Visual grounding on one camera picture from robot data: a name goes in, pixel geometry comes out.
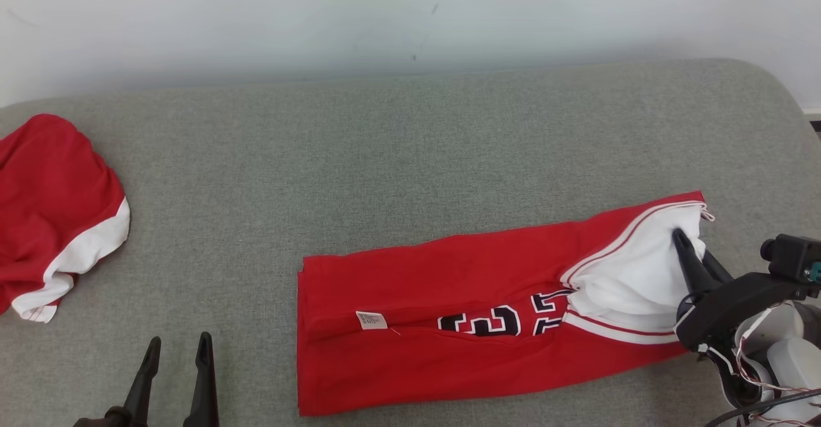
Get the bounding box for red white shorts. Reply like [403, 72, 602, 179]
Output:
[0, 113, 131, 323]

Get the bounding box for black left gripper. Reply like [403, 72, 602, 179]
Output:
[72, 331, 221, 427]

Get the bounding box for red Bulls jersey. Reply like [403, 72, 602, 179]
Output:
[296, 190, 716, 417]

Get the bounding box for thin red white wire bundle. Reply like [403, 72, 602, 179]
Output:
[696, 302, 821, 427]

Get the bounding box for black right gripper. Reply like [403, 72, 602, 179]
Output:
[672, 228, 804, 353]

